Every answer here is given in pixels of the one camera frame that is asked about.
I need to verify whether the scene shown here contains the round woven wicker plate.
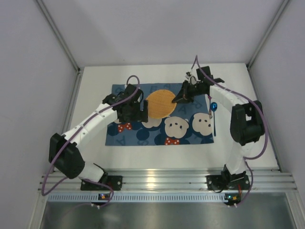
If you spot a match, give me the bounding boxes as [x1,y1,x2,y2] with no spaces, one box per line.
[146,89,177,119]

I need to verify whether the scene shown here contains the iridescent blue spoon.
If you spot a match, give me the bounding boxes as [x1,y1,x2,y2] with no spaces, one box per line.
[210,102,218,136]

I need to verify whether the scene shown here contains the blue bear placemat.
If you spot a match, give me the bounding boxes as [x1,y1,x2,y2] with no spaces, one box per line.
[105,95,214,146]

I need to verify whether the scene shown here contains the iridescent purple fork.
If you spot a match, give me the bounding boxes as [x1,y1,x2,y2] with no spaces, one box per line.
[207,95,213,119]

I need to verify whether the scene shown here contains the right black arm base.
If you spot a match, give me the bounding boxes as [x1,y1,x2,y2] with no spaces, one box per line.
[206,175,250,193]

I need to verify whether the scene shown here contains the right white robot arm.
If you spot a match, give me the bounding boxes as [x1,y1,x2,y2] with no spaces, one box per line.
[172,66,268,185]

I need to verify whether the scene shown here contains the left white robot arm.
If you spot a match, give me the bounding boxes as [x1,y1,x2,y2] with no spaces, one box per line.
[49,84,148,183]

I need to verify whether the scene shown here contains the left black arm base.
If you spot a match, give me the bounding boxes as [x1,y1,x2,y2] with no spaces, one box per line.
[81,175,123,191]

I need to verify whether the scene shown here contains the right aluminium frame post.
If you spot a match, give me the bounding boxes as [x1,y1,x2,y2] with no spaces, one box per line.
[246,0,291,71]

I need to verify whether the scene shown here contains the aluminium frame post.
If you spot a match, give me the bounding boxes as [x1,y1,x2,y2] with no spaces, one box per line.
[34,0,81,73]
[246,0,291,71]

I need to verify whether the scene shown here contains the slotted grey cable duct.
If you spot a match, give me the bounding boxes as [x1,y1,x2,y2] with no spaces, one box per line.
[47,192,238,203]

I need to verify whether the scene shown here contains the aluminium mounting rail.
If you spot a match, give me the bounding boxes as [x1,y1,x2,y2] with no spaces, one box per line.
[37,167,298,192]

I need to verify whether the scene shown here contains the left aluminium frame post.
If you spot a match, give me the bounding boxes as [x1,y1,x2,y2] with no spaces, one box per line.
[34,0,81,73]

